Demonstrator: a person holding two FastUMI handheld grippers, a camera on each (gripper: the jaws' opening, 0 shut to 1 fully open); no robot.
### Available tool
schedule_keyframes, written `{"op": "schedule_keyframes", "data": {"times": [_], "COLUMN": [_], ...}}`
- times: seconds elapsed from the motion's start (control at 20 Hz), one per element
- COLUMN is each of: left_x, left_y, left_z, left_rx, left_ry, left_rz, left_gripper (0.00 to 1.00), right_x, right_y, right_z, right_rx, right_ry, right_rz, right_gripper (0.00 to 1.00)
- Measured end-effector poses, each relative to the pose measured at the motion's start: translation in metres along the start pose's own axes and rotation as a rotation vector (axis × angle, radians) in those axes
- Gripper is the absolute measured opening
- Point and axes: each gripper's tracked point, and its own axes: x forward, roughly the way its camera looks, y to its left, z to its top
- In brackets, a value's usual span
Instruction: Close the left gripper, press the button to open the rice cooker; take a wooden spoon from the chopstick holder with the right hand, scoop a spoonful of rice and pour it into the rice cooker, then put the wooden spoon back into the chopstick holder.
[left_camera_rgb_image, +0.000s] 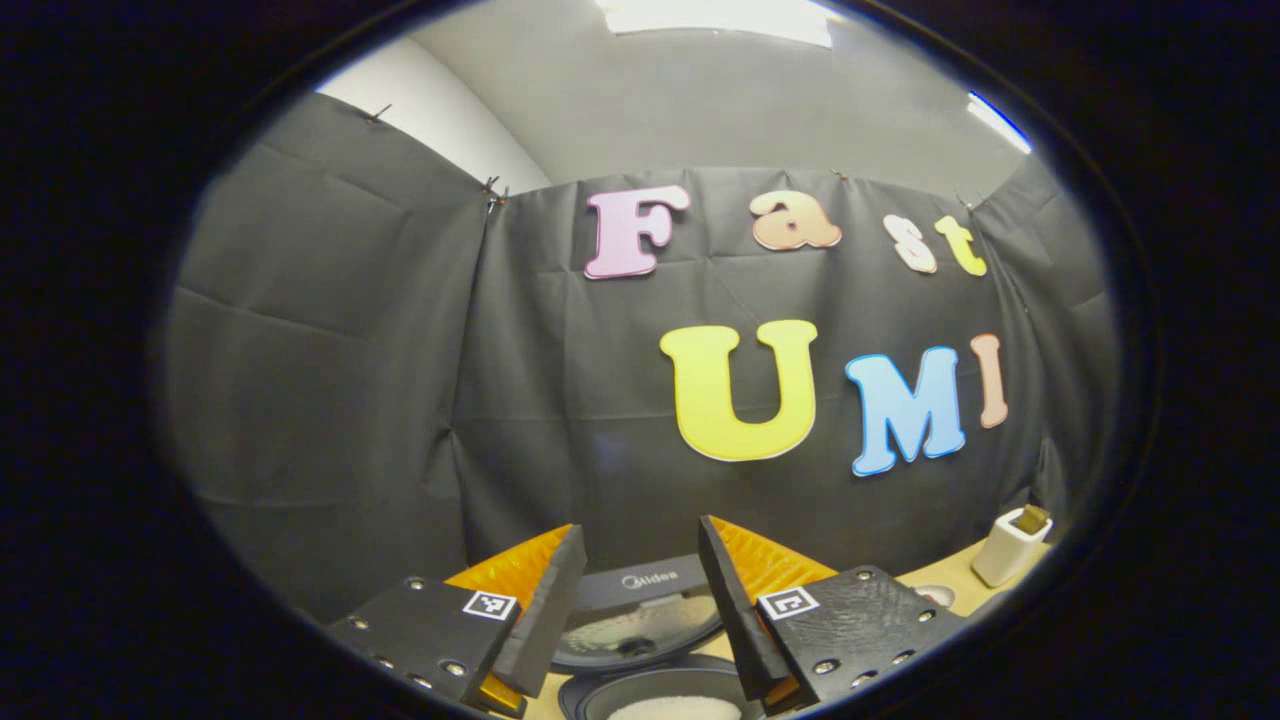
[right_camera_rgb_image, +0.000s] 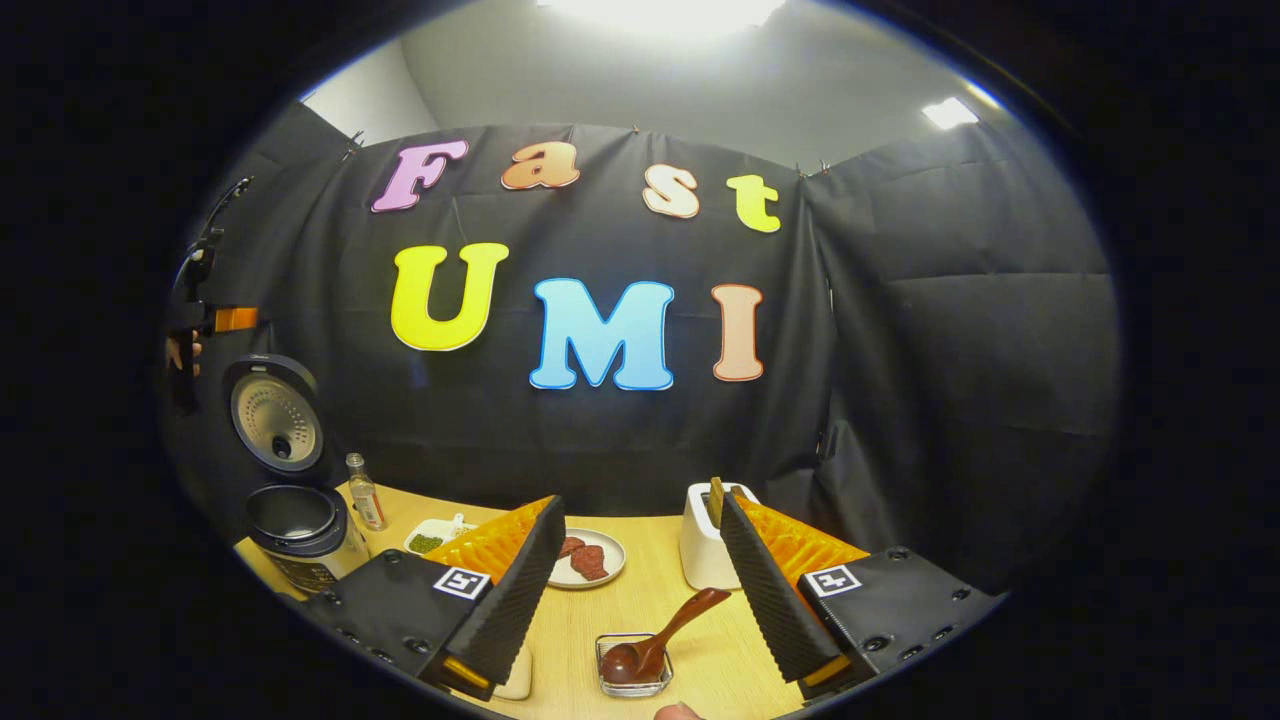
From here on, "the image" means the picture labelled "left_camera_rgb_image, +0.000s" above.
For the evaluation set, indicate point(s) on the brown wooden utensil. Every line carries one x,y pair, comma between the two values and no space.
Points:
1030,518

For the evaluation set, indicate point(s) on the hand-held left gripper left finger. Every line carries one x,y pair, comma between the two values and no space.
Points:
550,620

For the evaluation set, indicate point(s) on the black silver rice cooker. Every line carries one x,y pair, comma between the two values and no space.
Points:
645,580

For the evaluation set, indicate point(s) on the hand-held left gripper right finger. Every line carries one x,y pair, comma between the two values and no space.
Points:
735,620

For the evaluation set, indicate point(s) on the large ceiling light panel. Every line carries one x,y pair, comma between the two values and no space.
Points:
720,18

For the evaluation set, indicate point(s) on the small ceiling light panel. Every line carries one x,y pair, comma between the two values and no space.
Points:
998,122

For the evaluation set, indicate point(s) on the white ceramic utensil holder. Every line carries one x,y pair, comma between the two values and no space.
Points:
1000,555

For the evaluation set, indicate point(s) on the black backdrop cloth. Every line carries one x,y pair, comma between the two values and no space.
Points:
330,380

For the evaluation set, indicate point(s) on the small white rice heap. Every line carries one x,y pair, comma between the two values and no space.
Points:
675,710

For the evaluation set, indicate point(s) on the round white plate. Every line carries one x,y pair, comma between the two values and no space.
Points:
940,597

